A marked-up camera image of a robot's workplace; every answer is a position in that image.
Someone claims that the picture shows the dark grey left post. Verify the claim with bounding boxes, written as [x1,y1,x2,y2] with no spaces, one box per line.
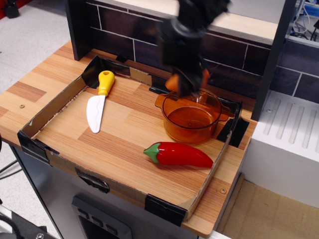
[64,0,93,61]

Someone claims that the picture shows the orange transparent plastic pot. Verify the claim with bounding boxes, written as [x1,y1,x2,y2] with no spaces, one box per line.
[155,89,230,144]

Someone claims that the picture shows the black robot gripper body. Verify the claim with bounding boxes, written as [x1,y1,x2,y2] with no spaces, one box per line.
[158,18,207,75]

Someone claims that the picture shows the black cable on floor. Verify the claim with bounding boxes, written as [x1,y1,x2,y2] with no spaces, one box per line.
[0,159,23,180]

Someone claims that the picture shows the white toy sink drainer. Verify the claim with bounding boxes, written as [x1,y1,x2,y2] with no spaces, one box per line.
[242,91,319,207]

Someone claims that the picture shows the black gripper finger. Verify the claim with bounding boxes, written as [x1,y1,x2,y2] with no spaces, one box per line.
[177,69,203,97]

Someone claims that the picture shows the orange toy carrot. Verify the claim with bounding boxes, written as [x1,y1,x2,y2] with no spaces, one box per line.
[165,69,210,91]

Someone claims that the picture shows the grey oven control panel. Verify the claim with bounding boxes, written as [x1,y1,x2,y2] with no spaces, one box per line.
[72,197,133,239]

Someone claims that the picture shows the toy knife yellow handle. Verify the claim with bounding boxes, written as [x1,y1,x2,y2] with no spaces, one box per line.
[86,71,115,133]

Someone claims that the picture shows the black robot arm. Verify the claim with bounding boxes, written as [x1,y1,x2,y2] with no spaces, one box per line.
[158,0,229,97]

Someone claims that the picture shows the dark grey cabinet post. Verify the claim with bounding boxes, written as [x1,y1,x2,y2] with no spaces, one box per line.
[251,0,297,121]

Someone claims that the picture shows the red toy chili pepper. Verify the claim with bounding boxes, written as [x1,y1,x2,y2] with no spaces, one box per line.
[143,142,213,168]

